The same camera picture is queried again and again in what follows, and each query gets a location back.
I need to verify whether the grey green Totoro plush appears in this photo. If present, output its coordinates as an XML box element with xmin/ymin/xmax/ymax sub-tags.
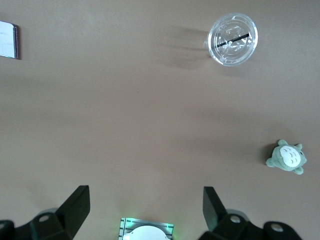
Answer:
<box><xmin>265</xmin><ymin>139</ymin><xmax>307</xmax><ymax>175</ymax></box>

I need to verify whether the clear plastic lidded cup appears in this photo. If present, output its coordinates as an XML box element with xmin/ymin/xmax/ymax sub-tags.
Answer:
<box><xmin>203</xmin><ymin>12</ymin><xmax>259</xmax><ymax>68</ymax></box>

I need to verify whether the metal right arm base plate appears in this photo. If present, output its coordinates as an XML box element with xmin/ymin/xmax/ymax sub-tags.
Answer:
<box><xmin>118</xmin><ymin>217</ymin><xmax>175</xmax><ymax>240</ymax></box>

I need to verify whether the brown table cover cloth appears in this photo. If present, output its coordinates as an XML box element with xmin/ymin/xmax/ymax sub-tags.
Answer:
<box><xmin>0</xmin><ymin>0</ymin><xmax>320</xmax><ymax>240</ymax></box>

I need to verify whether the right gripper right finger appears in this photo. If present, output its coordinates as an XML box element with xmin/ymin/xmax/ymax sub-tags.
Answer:
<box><xmin>199</xmin><ymin>186</ymin><xmax>305</xmax><ymax>240</ymax></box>

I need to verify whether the black drinking straw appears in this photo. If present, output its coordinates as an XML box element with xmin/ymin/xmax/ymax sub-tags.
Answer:
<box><xmin>216</xmin><ymin>33</ymin><xmax>251</xmax><ymax>48</ymax></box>

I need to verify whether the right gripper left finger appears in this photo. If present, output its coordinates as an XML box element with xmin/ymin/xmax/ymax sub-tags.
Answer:
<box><xmin>0</xmin><ymin>184</ymin><xmax>91</xmax><ymax>240</ymax></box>

